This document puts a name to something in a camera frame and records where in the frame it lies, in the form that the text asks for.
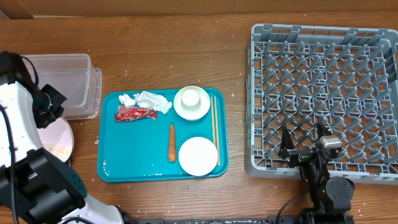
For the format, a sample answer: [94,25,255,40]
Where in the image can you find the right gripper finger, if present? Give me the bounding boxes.
[278,126,295,158]
[317,122,331,139]

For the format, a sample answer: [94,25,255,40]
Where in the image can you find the large white plate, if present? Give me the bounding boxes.
[38,117,74,147]

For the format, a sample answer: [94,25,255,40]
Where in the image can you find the rice and peanut shells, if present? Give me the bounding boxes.
[44,143,73,162]

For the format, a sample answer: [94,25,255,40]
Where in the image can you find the white bowl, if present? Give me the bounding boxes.
[173,86,211,121]

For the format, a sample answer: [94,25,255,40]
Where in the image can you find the white cup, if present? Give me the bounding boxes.
[181,89,200,107]

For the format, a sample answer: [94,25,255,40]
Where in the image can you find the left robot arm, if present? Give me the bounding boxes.
[1,51,135,223]

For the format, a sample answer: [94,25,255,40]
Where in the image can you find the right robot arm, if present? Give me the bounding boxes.
[275,123,355,223]

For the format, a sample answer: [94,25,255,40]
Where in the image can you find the grey dishwasher rack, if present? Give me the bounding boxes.
[244,24,397,185]

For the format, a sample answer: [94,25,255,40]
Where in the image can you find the black waste tray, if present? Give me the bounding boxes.
[65,157,72,167]

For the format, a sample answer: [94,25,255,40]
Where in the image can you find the clear plastic bin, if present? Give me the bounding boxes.
[25,54,102,120]

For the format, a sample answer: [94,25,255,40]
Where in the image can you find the small crumpled white tissue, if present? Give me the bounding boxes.
[118,93,136,107]

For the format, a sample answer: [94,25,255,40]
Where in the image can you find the red snack wrapper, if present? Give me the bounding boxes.
[114,105,157,122]

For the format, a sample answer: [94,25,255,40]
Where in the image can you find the right wooden chopstick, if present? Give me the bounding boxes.
[214,97,221,166]

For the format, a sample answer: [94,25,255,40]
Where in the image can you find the teal plastic tray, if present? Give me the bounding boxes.
[97,92,213,182]

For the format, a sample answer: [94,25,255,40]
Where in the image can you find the large crumpled white tissue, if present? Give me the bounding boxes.
[134,91,172,114]

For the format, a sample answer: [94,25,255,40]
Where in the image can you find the orange carrot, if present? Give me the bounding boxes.
[168,123,177,162]

